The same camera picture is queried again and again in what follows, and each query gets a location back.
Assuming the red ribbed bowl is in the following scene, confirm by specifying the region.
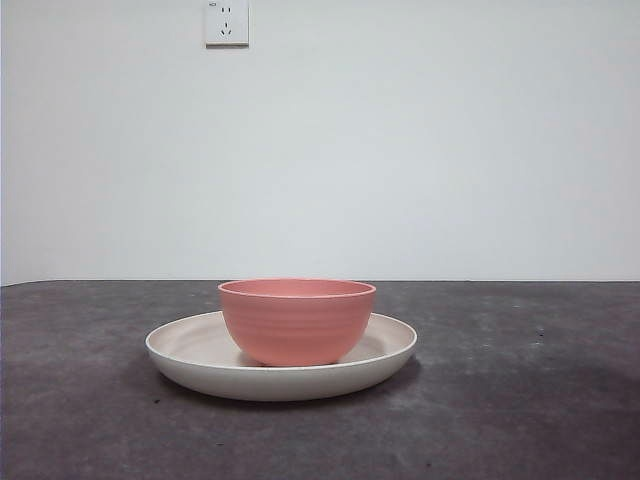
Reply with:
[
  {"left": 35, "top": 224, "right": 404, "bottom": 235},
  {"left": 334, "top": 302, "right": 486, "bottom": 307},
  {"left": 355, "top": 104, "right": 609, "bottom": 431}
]
[{"left": 217, "top": 278, "right": 376, "bottom": 367}]

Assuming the white round plate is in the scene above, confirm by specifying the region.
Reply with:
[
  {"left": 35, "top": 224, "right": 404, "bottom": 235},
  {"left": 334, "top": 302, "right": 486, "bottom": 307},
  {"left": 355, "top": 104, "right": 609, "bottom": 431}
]
[{"left": 145, "top": 309, "right": 418, "bottom": 402}]

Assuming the white wall socket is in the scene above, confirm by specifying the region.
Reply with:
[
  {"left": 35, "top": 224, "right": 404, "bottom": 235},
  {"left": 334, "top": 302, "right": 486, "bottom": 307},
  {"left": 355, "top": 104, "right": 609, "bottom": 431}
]
[{"left": 204, "top": 0, "right": 251, "bottom": 50}]

